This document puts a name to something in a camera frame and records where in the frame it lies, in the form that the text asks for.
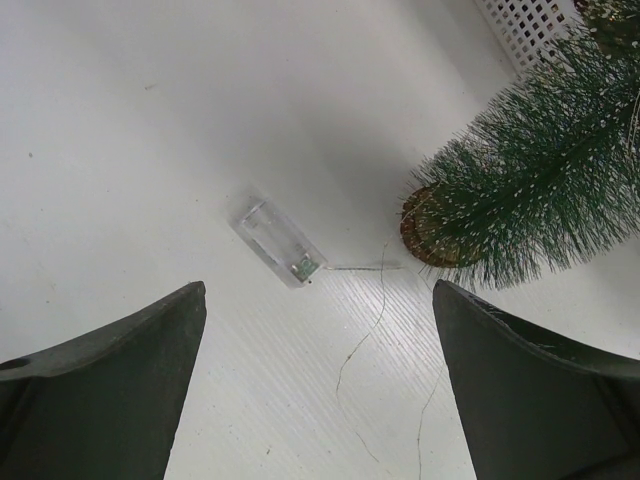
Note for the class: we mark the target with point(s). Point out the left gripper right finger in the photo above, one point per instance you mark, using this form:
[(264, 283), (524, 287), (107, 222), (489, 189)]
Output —
[(535, 404)]

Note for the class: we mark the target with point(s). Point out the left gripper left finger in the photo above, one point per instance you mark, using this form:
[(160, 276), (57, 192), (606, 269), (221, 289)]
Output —
[(106, 404)]

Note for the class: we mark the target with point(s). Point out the small green christmas tree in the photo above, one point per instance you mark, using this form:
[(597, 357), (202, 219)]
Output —
[(547, 176)]

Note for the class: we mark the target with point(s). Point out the clear fairy light battery box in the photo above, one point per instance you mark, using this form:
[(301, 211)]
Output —
[(277, 241)]

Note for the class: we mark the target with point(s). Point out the white plastic basket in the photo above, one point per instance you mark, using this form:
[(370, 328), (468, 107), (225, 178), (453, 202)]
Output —
[(524, 28)]

